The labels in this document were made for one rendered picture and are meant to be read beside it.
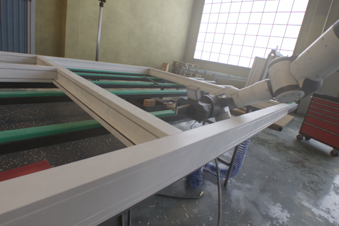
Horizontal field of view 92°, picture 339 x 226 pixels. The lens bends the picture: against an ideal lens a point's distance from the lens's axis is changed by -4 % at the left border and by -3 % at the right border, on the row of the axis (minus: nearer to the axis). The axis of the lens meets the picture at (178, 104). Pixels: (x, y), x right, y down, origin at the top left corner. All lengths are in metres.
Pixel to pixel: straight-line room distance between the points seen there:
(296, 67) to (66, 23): 6.37
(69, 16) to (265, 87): 6.34
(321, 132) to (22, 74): 4.02
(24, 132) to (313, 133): 3.97
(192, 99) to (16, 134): 0.46
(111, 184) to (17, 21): 6.55
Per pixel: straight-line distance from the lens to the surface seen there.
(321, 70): 0.55
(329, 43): 0.52
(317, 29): 7.86
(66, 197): 0.22
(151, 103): 1.43
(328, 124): 3.93
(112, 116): 0.51
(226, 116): 0.70
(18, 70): 1.02
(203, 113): 0.54
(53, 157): 0.91
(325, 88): 7.48
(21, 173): 0.78
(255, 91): 0.64
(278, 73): 0.60
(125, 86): 1.23
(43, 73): 1.03
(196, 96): 0.55
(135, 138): 0.42
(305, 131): 4.08
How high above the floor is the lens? 1.07
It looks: 14 degrees down
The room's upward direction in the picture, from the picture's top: 11 degrees clockwise
